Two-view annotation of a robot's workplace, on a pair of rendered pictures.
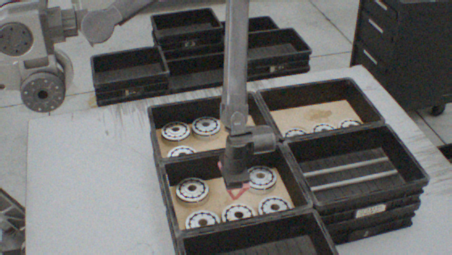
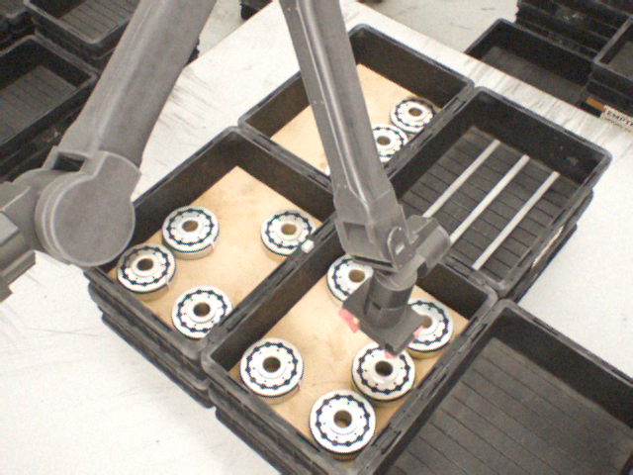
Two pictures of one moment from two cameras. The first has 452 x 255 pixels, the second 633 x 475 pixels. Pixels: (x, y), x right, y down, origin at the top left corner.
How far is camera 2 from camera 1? 0.73 m
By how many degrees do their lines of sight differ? 29
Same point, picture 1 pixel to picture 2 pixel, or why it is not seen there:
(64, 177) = not seen: outside the picture
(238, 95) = (384, 198)
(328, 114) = not seen: hidden behind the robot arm
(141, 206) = (162, 433)
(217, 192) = (306, 342)
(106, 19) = (109, 194)
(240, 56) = (360, 122)
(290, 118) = (305, 140)
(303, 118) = not seen: hidden behind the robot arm
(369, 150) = (460, 140)
